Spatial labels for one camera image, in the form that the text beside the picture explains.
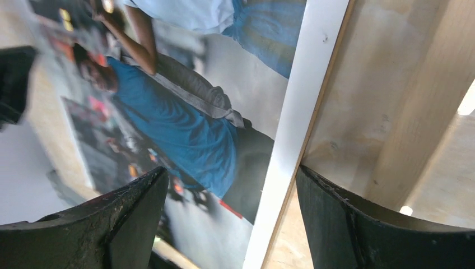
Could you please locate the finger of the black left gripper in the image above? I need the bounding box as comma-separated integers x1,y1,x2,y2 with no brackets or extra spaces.
1,45,38,128

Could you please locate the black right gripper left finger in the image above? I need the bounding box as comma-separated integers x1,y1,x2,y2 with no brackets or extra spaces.
1,167,169,268

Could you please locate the printed colour photo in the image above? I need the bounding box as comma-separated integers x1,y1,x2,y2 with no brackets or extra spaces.
26,0,351,269

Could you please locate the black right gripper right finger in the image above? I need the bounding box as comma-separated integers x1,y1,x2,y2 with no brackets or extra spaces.
296,166,474,268

